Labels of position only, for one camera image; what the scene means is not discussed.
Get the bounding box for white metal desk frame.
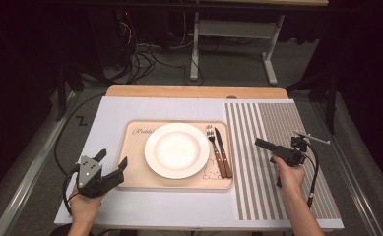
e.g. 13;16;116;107
189;0;330;87

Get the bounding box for person's right hand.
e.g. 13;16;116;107
272;155;307;199

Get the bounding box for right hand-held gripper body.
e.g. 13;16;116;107
270;131;331;168

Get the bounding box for knife with brown handle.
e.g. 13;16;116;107
214;127;234;179

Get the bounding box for bundle of floor cables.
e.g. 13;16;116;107
111;9;188;86

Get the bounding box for white deep plate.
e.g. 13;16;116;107
144;122;211;180

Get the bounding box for fork with brown handle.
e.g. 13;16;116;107
205;124;228;180

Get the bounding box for left hand-held gripper cable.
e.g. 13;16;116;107
62;162;81;215

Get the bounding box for metal floor rail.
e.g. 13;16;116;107
311;100;383;236
0;91;79;236

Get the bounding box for white board sheet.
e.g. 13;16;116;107
54;96;345;230

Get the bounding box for black floor cable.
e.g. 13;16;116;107
53;93;107;176

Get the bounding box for hand-held gripper cable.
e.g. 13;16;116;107
301;139;321;209
62;162;81;215

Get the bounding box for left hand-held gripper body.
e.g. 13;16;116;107
75;155;114;199

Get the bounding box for person's left hand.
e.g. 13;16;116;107
67;185;105;228

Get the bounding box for striped placemat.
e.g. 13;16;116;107
223;101;343;221

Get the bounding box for pink rabbit print tray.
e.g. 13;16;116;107
115;119;235;191

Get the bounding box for right hand-held gripper cable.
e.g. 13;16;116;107
301;139;321;209

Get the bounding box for black metal stand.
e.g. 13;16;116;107
54;57;86;123
286;70;341;136

